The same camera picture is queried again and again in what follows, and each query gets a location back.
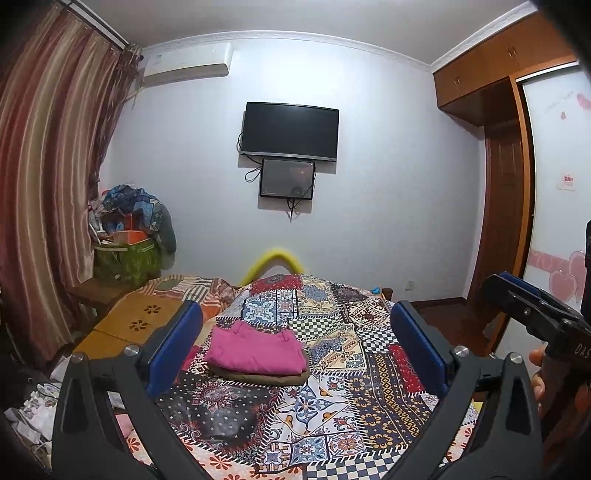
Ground small black monitor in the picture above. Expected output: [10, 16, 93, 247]
[259, 158, 317, 200]

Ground white floral cloth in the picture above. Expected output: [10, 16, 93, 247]
[4, 359, 66, 464]

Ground white sliding wardrobe door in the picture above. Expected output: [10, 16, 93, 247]
[502, 59, 591, 358]

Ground orange box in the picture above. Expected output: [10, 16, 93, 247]
[112, 229, 152, 246]

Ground person's right hand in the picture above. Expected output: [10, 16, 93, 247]
[528, 348, 548, 414]

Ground curtain rail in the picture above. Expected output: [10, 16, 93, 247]
[59, 0, 136, 51]

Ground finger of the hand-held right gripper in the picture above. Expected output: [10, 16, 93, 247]
[482, 271, 583, 344]

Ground wooden overhead cabinet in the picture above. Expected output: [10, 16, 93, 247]
[433, 10, 581, 126]

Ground blue patterned cloth bundle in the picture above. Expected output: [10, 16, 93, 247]
[90, 185, 178, 269]

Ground patchwork printed blanket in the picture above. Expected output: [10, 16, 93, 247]
[115, 273, 488, 480]

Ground striped cloth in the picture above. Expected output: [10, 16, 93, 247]
[136, 275, 237, 315]

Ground striped brown curtain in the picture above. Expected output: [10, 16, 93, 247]
[0, 0, 141, 367]

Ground black wall television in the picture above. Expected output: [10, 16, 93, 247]
[239, 102, 341, 162]

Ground white air conditioner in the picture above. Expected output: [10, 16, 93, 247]
[140, 42, 234, 87]

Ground dark wooden stool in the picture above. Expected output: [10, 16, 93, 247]
[68, 278, 136, 326]

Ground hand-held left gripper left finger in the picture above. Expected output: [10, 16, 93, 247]
[51, 299, 204, 480]

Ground wooden board with flower cutouts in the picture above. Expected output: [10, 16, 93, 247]
[73, 291, 197, 361]

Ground olive green pants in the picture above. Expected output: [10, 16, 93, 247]
[208, 364, 311, 385]

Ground pink pants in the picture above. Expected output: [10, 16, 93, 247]
[203, 320, 309, 376]

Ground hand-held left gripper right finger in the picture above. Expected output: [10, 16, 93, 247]
[390, 300, 544, 480]

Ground yellow foam tube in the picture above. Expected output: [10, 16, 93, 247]
[239, 248, 304, 288]

